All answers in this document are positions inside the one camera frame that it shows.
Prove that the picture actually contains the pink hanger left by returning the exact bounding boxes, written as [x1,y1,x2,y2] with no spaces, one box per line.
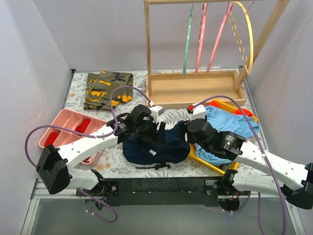
[195,3,208,75]

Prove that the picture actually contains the pink hanger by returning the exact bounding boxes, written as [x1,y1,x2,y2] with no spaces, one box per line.
[206,3,232,73]
[195,3,208,75]

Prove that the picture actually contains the wooden clothes rack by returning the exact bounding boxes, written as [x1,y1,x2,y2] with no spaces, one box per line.
[144,0,289,109]

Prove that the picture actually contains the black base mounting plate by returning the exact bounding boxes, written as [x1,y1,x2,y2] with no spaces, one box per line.
[76,176,248,211]

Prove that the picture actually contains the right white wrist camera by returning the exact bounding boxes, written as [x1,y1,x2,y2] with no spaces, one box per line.
[187,104,206,120]

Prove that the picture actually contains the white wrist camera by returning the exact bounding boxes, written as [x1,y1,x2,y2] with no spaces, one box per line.
[149,105,165,123]
[187,104,206,120]

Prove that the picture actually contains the orange garment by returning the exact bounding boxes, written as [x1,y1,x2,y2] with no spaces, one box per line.
[209,100,255,118]

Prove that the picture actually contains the floral table mat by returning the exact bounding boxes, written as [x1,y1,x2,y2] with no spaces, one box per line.
[64,70,265,178]

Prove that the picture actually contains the green hanger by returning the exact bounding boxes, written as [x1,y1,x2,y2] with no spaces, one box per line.
[182,3,194,77]

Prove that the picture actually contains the navy blue shorts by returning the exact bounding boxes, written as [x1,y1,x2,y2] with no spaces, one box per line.
[123,124,190,168]

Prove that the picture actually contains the camouflage shorts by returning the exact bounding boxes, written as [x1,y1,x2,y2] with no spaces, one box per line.
[84,70,134,111]

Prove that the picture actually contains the yellow plastic tray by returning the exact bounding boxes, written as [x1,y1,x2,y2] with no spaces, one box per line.
[188,99,260,176]

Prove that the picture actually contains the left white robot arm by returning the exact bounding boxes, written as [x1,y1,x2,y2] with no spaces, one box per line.
[36,104,166,196]

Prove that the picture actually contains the pink divided organizer tray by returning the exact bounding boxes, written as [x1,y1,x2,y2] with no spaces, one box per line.
[39,109,107,168]

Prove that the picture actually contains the pink hanger right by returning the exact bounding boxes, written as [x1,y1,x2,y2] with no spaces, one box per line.
[206,3,232,73]

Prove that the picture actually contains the red cloth in tray rear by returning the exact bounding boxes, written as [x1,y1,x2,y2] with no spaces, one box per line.
[75,118,91,133]

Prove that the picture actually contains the red cloth in tray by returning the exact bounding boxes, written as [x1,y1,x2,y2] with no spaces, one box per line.
[75,118,91,133]
[44,131,59,147]

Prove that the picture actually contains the light blue shorts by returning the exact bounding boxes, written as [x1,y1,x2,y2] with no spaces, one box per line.
[195,105,254,166]

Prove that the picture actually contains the red cloth in tray front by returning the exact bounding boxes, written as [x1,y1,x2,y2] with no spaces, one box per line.
[44,131,59,147]

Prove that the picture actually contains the yellow hanger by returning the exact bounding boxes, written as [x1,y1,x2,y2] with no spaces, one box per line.
[228,1,254,75]

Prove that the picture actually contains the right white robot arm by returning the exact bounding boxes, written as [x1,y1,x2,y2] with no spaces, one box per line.
[179,118,313,210]

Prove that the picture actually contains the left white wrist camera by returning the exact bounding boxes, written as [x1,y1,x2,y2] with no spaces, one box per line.
[149,105,165,123]

